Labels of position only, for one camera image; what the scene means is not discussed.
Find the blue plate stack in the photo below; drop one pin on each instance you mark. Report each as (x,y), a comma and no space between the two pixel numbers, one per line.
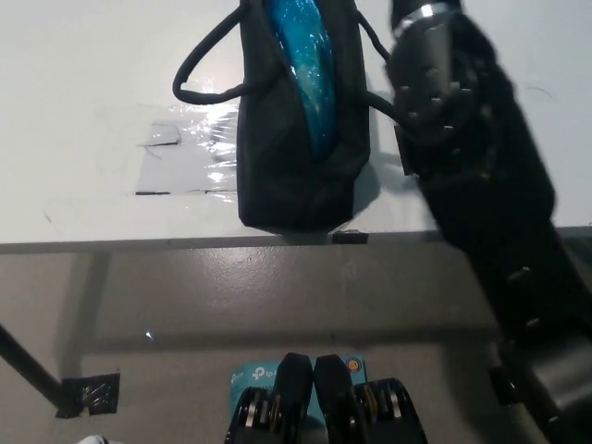
(307,78)

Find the teal tp-link box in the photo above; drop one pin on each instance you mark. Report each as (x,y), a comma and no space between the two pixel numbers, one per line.
(252,377)

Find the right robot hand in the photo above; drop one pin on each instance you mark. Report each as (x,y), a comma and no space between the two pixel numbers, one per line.
(409,5)

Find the small black tape strip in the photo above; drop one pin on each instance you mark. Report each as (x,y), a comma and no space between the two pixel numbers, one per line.
(349,237)

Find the black fabric tote bag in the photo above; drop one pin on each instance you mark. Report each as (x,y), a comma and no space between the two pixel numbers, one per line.
(277,185)

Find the clear plastic tape sheet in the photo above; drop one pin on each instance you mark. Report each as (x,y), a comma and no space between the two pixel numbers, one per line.
(185,180)

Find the grey tape patch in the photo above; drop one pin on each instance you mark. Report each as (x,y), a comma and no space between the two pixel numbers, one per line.
(159,134)

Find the black table leg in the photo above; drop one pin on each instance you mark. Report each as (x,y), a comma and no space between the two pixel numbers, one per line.
(28,363)

